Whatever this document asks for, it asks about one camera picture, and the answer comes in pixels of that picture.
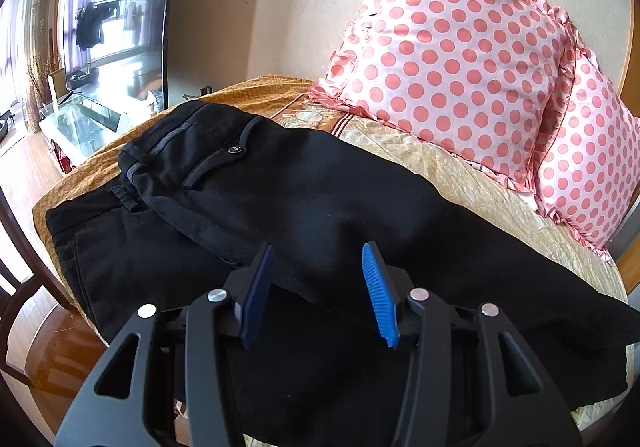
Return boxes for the hanging dark clothes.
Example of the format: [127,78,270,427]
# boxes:
[74,2,105,54]

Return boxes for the golden patterned bed cover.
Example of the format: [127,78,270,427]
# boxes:
[32,74,629,447]

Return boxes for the dark wooden chair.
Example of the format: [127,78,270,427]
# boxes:
[0,199,67,380]

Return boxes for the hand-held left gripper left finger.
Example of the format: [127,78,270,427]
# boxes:
[54,242,276,447]

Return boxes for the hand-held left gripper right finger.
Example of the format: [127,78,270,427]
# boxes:
[360,241,584,447]

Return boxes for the black pants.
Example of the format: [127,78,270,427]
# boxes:
[45,101,640,447]

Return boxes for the glass cabinet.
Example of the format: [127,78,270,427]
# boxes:
[40,91,132,164]

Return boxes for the dark door frame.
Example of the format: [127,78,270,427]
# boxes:
[159,0,189,110]

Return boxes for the large pink polka dot pillow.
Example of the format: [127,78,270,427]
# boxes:
[306,0,583,194]

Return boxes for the small pink polka dot pillow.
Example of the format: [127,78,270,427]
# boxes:
[532,47,640,264]

